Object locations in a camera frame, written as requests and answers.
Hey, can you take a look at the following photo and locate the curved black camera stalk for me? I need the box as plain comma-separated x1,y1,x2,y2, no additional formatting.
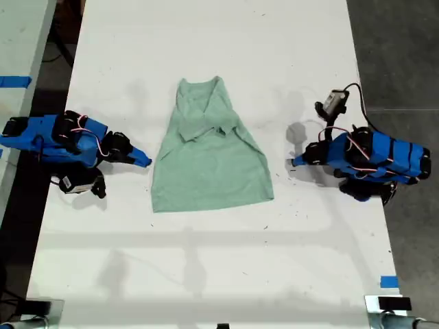
315,100,348,142

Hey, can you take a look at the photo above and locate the silver metal tube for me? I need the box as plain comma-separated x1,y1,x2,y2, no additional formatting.
0,315,49,329
368,312,439,329

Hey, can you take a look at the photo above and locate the long black camera cable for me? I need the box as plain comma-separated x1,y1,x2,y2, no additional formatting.
342,82,379,133

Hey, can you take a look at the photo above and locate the pale green T-shirt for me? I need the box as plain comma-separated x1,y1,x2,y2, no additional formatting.
150,75,276,215

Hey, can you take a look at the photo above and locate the long blue tape strip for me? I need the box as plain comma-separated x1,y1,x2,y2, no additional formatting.
0,75,33,90

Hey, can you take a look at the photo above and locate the black floor cable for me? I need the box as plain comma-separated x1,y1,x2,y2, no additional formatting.
47,19,82,70

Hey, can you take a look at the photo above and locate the square blue tape piece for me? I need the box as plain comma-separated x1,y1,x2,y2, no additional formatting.
379,275,401,289

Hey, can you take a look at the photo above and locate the grey camera box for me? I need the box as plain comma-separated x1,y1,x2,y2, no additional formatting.
323,89,351,113

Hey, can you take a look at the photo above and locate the small black box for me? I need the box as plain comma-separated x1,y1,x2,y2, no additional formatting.
27,298,53,315

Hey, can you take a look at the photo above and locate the short black camera stalk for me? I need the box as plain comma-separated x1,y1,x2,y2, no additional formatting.
91,167,108,200

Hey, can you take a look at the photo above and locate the white side table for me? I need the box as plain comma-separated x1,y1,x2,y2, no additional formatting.
0,0,58,221

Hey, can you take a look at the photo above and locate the black camera box white label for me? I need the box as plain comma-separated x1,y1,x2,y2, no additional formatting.
58,172,97,196

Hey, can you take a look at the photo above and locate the metal table clamp bracket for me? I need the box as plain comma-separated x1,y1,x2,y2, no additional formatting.
364,294,413,315
25,297,66,321

